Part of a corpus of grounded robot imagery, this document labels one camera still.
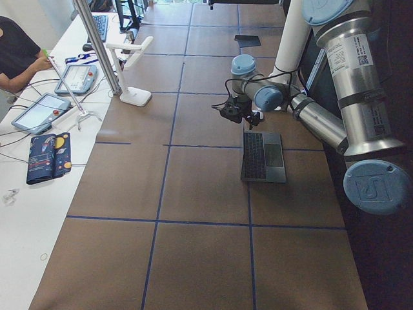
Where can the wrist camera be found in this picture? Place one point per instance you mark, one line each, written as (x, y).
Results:
(254, 118)

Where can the white desk lamp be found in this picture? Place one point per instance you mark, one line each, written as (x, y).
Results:
(130, 95)

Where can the person in black shirt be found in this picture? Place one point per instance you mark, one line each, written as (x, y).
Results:
(21, 57)

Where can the space pattern pouch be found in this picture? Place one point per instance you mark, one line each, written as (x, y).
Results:
(49, 157)

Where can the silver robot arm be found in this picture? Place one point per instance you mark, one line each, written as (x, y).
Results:
(374, 181)

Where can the teach pendant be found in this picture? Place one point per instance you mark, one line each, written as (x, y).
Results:
(80, 78)
(38, 117)

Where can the thin metal rod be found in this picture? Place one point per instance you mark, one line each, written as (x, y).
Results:
(82, 111)

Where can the white mounting pole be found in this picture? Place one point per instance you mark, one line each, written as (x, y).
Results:
(293, 40)

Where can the aluminium frame post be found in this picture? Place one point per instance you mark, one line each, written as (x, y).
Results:
(88, 21)

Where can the far teach pendant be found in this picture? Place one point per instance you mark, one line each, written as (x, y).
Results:
(80, 78)

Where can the near teach pendant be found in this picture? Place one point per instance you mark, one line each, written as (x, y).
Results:
(38, 117)

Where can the black keyboard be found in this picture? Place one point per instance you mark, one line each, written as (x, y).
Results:
(101, 22)

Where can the grey laptop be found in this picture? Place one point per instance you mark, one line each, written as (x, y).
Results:
(263, 157)

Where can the black mouse pad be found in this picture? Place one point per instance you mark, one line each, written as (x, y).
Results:
(245, 41)

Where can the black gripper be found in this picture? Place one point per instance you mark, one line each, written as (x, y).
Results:
(248, 109)

